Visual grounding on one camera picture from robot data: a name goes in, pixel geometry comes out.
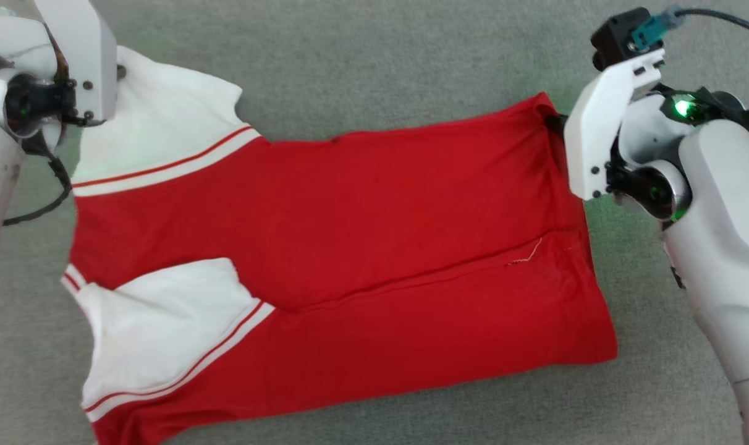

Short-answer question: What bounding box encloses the red and white t-shirt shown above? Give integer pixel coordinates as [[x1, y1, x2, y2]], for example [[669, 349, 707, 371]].
[[61, 46, 619, 445]]

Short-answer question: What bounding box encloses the black left gripper cable loop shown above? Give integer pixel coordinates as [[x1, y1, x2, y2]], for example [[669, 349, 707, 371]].
[[2, 133, 74, 227]]

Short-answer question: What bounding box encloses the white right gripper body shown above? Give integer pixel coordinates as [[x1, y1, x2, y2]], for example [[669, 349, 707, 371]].
[[562, 48, 667, 201]]

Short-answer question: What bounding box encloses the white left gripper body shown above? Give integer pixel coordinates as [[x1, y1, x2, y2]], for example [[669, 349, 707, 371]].
[[0, 0, 119, 135]]

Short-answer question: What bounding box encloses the teal right camera connector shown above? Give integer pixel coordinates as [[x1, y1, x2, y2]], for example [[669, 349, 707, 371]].
[[630, 7, 685, 51]]

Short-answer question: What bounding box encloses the black right camera cable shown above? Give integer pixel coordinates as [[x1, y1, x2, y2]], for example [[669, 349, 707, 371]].
[[676, 7, 749, 41]]

